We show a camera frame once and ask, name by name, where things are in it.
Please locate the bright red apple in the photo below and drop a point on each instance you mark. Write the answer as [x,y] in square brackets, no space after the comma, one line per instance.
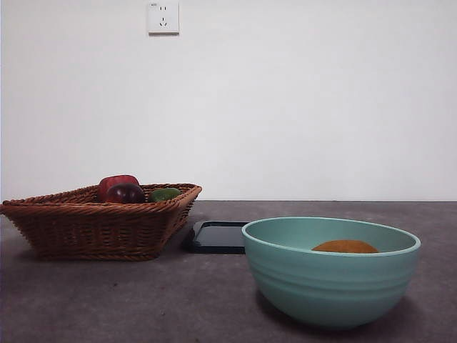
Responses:
[118,179]

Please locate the brown wicker basket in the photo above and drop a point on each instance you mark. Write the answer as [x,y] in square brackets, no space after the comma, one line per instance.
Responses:
[89,232]

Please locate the white wall socket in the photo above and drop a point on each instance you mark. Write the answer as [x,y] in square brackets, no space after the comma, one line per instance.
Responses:
[164,19]

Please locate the green avocado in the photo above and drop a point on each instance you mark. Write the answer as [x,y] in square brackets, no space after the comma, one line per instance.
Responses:
[164,194]

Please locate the dark green rectangular tray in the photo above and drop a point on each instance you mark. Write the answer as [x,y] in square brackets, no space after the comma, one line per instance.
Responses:
[214,239]

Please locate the yellow-brown kiwi fruit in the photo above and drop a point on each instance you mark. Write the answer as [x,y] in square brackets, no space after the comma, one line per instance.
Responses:
[344,246]

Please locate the teal ribbed bowl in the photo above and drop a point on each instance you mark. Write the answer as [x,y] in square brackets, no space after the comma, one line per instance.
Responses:
[332,286]

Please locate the dark red plum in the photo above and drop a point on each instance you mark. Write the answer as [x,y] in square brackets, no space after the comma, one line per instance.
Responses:
[126,193]

